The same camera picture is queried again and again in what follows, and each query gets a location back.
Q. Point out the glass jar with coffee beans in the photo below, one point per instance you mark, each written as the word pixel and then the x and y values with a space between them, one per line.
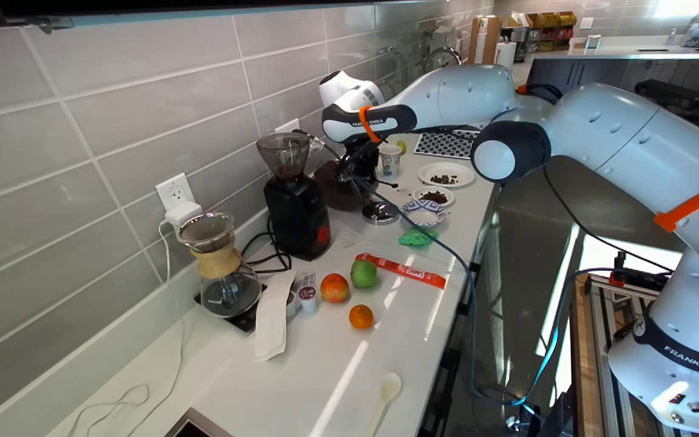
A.
pixel 337 188

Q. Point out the small white paper plate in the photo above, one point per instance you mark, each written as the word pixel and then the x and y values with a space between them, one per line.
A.
pixel 436 196

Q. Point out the blue patterned paper bowl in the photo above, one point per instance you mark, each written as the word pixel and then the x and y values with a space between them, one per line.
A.
pixel 426 213

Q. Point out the white plug adapter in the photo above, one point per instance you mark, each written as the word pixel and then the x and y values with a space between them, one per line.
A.
pixel 181 216

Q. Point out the white plastic spoon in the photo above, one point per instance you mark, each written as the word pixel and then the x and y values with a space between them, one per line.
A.
pixel 388 389

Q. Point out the large white paper plate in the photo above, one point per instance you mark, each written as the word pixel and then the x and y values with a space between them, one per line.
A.
pixel 447 176

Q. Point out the small orange fruit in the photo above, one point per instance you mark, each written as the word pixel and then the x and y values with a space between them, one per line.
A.
pixel 361 315

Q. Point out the white paper filter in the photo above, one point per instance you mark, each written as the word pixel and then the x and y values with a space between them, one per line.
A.
pixel 273 319

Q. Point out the green apple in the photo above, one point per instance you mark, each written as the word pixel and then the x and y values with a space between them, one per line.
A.
pixel 365 272

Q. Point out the small white pod cup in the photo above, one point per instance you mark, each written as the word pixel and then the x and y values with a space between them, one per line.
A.
pixel 306 294

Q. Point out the reddish orange fruit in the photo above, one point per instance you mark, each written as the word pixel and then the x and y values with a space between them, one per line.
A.
pixel 337 286

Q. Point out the black white checkerboard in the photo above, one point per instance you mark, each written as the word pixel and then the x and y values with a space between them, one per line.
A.
pixel 447 143

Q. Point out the white wall outlet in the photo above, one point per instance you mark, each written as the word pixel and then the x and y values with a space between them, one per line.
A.
pixel 174 189

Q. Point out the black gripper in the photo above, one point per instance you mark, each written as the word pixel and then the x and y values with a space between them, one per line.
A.
pixel 361 153

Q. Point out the black coffee scale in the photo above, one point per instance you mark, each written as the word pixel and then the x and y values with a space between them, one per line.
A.
pixel 243 319

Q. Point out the black coffee grinder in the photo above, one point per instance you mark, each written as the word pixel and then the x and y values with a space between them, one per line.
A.
pixel 297 213

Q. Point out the glass pour-over carafe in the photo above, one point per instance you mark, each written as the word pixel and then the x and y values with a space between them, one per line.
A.
pixel 221 275

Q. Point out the black camera on stand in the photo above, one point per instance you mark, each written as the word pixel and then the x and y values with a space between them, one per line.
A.
pixel 678 90

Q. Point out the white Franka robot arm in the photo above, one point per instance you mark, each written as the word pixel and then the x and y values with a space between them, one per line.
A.
pixel 631 136

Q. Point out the orange stick packet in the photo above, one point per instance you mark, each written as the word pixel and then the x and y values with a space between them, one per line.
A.
pixel 412 270

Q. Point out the green crumpled packet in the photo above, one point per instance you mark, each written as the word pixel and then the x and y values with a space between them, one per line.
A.
pixel 417 239

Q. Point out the patterned paper cup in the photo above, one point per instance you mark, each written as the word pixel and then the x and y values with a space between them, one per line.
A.
pixel 392 160

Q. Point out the wooden robot cart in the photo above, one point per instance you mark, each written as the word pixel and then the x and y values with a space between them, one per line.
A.
pixel 589 355

